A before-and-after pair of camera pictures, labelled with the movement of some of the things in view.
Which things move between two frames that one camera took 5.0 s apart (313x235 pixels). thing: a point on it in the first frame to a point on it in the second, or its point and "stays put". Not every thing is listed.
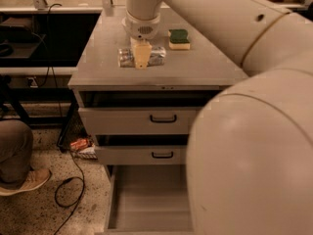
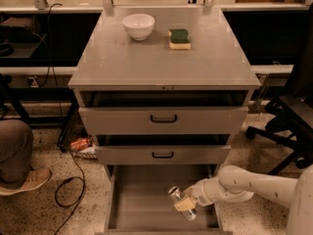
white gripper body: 142,28 to 200,192
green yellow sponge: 178,39 stays put
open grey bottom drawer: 149,200 stays put
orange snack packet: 78,144 stays put
